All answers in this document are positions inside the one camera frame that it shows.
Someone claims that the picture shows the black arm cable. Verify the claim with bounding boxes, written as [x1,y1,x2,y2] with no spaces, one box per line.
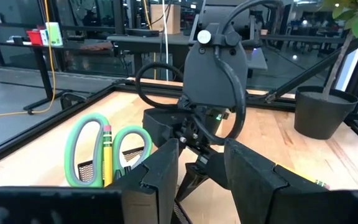
[134,61,185,110]
[191,0,284,146]

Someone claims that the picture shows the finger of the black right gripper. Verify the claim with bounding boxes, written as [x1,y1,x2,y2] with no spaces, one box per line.
[205,151,230,190]
[175,162,213,202]

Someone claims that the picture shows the green grey handled scissors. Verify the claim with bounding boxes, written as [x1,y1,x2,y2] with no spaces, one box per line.
[63,112,154,188]

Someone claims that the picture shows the grey desk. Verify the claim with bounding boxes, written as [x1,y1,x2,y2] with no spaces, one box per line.
[107,30,269,82]

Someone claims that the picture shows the white hanging cable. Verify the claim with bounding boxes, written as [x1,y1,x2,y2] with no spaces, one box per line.
[162,0,170,82]

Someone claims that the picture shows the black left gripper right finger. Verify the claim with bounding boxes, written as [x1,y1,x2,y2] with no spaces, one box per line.
[224,139,358,224]

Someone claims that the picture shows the cardboard box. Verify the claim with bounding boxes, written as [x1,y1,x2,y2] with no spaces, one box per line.
[150,3,181,35]

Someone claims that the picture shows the black table frame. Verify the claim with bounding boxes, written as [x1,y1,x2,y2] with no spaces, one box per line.
[0,79,358,170]

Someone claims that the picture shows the green white box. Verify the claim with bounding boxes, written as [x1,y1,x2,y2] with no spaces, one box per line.
[44,21,63,47]

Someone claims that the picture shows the black round floor object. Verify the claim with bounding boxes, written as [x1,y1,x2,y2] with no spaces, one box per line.
[60,91,88,110]

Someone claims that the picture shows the black mesh desk organizer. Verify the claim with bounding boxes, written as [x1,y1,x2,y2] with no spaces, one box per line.
[77,146,192,224]

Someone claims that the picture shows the yellow pencil pink eraser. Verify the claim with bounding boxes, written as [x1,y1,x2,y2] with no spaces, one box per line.
[103,124,114,187]
[278,164,331,190]

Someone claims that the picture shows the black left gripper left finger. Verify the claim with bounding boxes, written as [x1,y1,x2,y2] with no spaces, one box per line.
[0,139,180,224]

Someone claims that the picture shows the black side desk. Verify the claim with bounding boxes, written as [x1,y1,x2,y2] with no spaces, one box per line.
[0,40,114,114]

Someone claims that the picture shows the red box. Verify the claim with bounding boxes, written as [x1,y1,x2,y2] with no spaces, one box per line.
[26,29,43,46]

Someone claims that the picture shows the green leafy plant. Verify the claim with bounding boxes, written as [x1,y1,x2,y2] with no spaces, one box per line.
[320,0,358,100]

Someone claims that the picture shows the black plant pot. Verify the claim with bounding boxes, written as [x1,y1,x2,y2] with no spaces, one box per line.
[293,86,358,140]

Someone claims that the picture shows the black diagonal frame strut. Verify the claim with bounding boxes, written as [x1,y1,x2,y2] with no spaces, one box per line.
[264,30,358,103]

